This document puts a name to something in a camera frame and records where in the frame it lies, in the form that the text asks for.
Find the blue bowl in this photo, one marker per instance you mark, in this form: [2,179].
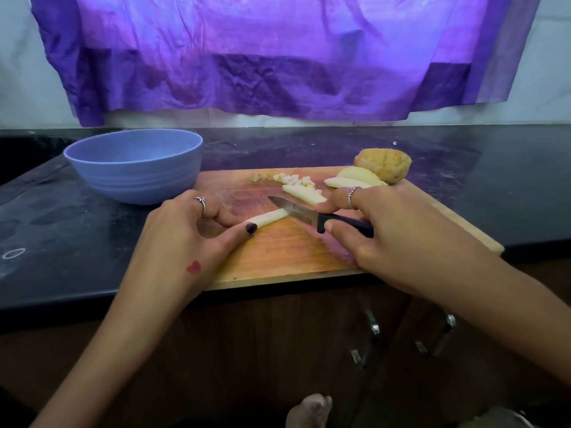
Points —
[134,169]

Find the person's right hand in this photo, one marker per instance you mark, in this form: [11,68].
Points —
[401,240]

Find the person's left hand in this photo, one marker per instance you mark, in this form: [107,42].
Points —
[174,249]

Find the rounded potato end piece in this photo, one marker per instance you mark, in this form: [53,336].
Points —
[384,165]

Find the person's left forearm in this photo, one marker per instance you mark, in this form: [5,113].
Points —
[107,361]

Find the plastic bags on floor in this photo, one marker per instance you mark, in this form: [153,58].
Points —
[310,412]

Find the pile of diced potato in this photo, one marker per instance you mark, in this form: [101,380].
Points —
[287,179]

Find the white rubber band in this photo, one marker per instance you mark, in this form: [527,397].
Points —
[3,254]

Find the purple cloth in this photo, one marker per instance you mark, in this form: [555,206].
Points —
[285,49]

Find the tan potato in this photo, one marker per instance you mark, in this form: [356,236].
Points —
[268,217]

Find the wooden cutting board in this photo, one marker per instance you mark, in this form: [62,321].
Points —
[285,254]

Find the person's right forearm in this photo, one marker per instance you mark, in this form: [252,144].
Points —
[508,312]

